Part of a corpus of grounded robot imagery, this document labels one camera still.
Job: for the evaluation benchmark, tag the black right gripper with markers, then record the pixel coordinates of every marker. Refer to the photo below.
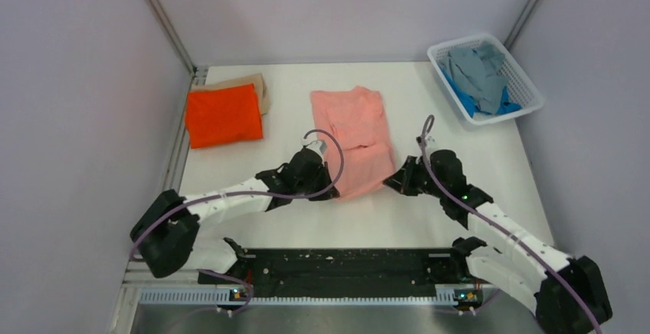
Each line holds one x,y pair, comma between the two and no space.
402,180

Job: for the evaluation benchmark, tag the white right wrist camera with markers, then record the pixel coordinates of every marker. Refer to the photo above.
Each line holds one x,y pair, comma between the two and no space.
427,145

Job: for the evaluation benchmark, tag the right aluminium frame post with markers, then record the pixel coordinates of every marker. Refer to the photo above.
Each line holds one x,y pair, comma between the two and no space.
521,22

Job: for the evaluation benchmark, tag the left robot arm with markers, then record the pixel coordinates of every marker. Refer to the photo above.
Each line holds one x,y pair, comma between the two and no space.
166,235

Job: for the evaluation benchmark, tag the grey t shirt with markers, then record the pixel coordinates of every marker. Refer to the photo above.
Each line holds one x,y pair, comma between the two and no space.
477,64

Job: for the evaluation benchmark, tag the beige folded t shirt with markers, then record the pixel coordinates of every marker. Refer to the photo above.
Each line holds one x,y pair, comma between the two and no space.
257,80

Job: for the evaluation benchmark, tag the white plastic basket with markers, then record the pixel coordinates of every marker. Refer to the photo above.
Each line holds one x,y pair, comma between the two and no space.
520,88

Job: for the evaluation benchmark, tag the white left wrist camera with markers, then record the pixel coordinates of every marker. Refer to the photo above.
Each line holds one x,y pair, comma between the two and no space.
315,145

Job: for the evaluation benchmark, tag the aluminium frame post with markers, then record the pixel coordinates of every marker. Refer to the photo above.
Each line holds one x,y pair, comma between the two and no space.
163,20
521,22

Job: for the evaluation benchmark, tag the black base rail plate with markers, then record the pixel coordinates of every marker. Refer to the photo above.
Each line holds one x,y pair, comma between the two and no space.
354,274

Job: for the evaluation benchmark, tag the blue t shirt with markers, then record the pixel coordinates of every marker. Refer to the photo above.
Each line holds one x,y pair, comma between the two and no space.
491,98

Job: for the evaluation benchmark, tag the pink t shirt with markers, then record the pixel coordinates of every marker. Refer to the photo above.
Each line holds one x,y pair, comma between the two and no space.
357,120

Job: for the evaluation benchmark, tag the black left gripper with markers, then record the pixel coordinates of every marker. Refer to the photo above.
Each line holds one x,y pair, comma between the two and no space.
323,171

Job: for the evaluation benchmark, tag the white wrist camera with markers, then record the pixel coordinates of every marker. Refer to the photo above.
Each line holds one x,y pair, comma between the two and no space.
315,145
427,145

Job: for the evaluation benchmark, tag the left aluminium frame post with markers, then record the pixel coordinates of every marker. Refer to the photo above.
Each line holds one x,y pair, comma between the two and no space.
163,20

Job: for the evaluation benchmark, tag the orange folded t shirt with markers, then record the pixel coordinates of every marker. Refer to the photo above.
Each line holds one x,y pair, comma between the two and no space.
221,117

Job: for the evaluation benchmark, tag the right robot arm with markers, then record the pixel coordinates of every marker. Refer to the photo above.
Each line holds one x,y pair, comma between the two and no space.
564,294

